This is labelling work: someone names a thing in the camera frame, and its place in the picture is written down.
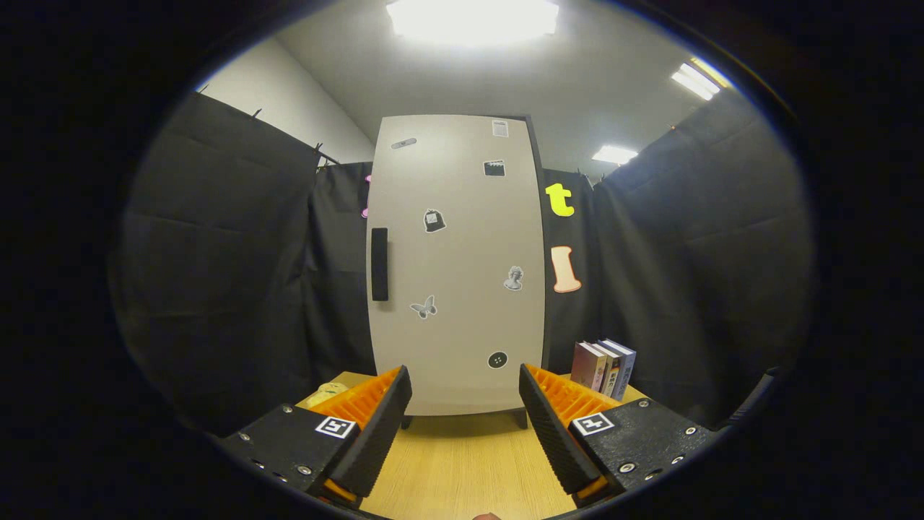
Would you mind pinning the beige cabinet door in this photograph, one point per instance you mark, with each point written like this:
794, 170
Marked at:
462, 253

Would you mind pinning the pale blue spine book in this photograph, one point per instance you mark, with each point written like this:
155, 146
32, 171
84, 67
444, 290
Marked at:
626, 375

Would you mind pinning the large ceiling light panel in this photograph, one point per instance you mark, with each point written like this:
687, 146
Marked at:
473, 22

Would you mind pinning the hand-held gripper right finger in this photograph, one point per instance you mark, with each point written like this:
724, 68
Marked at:
557, 440

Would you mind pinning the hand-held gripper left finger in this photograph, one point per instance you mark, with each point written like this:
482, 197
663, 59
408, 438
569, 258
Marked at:
379, 433

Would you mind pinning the long double ceiling light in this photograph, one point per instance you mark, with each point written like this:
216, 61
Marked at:
696, 81

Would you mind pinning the yellow plush toy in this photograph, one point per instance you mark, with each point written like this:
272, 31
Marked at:
325, 395

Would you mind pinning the dark grey cabinet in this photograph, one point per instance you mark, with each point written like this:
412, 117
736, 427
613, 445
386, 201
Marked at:
521, 419

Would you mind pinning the dark spine book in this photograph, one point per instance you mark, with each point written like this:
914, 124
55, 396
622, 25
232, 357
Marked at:
612, 375

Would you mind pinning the black backdrop cloth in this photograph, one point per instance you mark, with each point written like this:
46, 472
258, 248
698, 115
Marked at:
216, 253

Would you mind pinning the small ceiling light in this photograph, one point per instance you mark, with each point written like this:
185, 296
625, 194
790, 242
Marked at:
615, 154

